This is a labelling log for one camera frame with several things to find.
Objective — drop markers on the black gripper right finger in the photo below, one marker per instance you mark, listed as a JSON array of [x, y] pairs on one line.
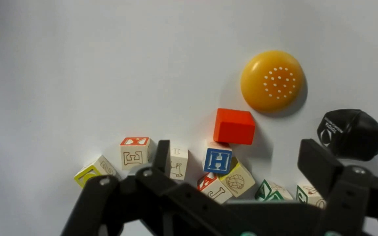
[[346, 196]]

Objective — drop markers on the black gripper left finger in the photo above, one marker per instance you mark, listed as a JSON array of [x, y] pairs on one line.
[[123, 204]]

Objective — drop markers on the wooden cube green print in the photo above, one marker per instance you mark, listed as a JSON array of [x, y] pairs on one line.
[[307, 195], [270, 191]]

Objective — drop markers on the yellow-sided wooden alphabet cube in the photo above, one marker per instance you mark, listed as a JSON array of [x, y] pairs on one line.
[[94, 169]]

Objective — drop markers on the wooden cube with red face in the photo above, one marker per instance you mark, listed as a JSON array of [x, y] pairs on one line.
[[135, 150]]

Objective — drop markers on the wooden cube red white print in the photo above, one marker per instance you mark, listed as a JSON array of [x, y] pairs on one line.
[[212, 188]]

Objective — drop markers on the wooden cube blue H face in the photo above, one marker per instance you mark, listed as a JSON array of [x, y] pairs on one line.
[[218, 158]]

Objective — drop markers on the wooden cube with circle print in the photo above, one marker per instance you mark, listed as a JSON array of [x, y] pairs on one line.
[[239, 179]]

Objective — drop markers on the black faceted ball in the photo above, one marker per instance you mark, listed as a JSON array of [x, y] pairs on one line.
[[350, 132]]

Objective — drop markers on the orange-red wooden block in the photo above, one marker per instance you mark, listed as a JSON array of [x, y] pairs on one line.
[[235, 125]]

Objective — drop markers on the yellow toy burger bun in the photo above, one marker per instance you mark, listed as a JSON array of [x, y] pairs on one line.
[[273, 79]]

